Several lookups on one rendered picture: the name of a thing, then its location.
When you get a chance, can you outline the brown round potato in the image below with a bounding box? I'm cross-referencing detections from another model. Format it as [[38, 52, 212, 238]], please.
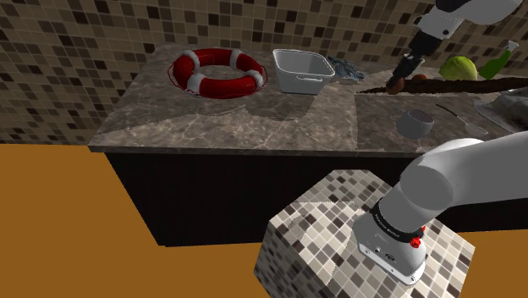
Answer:
[[386, 79, 406, 97]]

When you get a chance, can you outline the green cabbage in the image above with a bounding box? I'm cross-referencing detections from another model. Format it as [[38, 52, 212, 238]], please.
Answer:
[[438, 56, 479, 82]]

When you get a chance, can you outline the grey metal sink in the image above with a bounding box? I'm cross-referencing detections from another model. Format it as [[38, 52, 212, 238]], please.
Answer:
[[473, 87, 528, 135]]

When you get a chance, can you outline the tiled pattern robot stand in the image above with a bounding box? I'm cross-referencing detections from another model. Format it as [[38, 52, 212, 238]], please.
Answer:
[[252, 168, 476, 298]]

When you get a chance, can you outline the white rectangular basin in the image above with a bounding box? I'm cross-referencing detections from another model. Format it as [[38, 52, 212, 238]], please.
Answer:
[[272, 48, 337, 97]]

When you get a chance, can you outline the green spray bottle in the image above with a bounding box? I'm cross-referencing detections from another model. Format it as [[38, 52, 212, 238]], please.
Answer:
[[478, 40, 520, 80]]

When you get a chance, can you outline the grey spoon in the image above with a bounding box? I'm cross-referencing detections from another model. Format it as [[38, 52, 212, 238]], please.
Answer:
[[435, 103, 490, 137]]

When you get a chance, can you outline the red and white life ring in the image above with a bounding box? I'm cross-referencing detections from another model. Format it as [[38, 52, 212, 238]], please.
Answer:
[[167, 47, 269, 101]]

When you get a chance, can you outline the grey cup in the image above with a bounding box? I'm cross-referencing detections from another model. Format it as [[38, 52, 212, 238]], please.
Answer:
[[388, 108, 436, 140]]

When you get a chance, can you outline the blue grey crumpled cloth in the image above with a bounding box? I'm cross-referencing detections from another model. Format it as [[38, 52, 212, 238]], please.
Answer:
[[327, 56, 368, 83]]

